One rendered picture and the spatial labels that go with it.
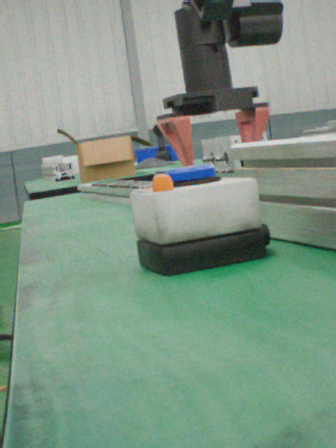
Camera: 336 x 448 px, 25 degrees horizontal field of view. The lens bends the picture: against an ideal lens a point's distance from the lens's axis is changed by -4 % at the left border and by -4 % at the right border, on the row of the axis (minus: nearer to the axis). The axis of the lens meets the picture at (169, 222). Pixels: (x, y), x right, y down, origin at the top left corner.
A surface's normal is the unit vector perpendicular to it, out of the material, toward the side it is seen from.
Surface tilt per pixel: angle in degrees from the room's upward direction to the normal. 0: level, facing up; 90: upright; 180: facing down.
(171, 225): 90
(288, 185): 90
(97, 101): 90
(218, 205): 90
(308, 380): 0
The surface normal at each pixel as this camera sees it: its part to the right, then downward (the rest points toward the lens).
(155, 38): 0.18, 0.07
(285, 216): -0.95, 0.15
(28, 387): -0.14, -0.99
